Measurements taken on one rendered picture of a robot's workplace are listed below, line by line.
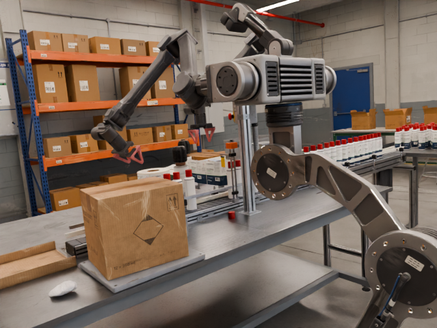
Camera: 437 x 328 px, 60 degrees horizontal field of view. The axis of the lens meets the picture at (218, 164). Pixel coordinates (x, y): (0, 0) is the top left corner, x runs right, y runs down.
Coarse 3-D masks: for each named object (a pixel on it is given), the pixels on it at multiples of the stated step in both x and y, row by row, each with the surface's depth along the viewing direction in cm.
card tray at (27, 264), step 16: (0, 256) 149; (16, 256) 152; (32, 256) 155; (48, 256) 153; (64, 256) 152; (0, 272) 141; (16, 272) 140; (32, 272) 133; (48, 272) 136; (0, 288) 127
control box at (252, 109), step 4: (236, 108) 190; (252, 108) 190; (236, 112) 191; (252, 112) 190; (256, 112) 190; (236, 116) 193; (252, 116) 190; (256, 116) 190; (236, 120) 194; (252, 120) 190; (256, 120) 191
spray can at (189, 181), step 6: (186, 174) 187; (186, 180) 186; (192, 180) 187; (186, 186) 187; (192, 186) 187; (186, 192) 188; (192, 192) 187; (192, 198) 188; (192, 204) 188; (192, 210) 188
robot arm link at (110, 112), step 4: (108, 112) 154; (112, 112) 153; (108, 116) 153; (104, 120) 154; (108, 120) 153; (100, 124) 160; (104, 124) 158; (112, 124) 155; (96, 128) 157; (116, 128) 157; (120, 128) 156; (92, 132) 158; (96, 132) 156; (92, 136) 159; (96, 136) 157; (100, 136) 156
